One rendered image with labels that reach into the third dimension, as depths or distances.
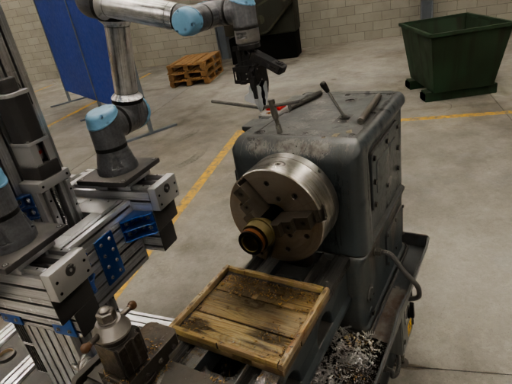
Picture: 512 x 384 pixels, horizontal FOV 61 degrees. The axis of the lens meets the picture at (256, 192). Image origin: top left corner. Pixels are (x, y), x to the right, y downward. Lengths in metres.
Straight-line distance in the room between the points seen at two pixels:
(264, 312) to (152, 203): 0.60
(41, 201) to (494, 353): 2.04
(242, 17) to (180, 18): 0.19
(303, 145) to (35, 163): 0.84
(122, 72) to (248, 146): 0.54
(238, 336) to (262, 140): 0.61
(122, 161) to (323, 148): 0.74
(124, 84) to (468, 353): 1.93
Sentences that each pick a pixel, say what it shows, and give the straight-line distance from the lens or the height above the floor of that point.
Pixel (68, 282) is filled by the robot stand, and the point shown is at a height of 1.06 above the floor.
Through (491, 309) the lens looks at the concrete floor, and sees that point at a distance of 2.64.
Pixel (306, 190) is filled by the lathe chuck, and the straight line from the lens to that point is 1.19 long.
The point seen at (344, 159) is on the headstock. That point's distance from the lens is 1.29.
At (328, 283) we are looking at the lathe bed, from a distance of 1.36.
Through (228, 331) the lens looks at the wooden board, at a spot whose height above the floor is 0.88.
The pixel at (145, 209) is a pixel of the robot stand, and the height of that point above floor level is 1.03.
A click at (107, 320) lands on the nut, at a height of 1.16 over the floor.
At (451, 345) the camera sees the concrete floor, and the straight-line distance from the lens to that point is 2.41.
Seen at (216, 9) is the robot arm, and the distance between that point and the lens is 1.39.
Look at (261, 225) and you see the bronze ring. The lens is 1.19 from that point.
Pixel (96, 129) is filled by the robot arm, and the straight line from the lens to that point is 1.62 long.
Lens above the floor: 1.72
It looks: 26 degrees down
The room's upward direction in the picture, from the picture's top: 10 degrees counter-clockwise
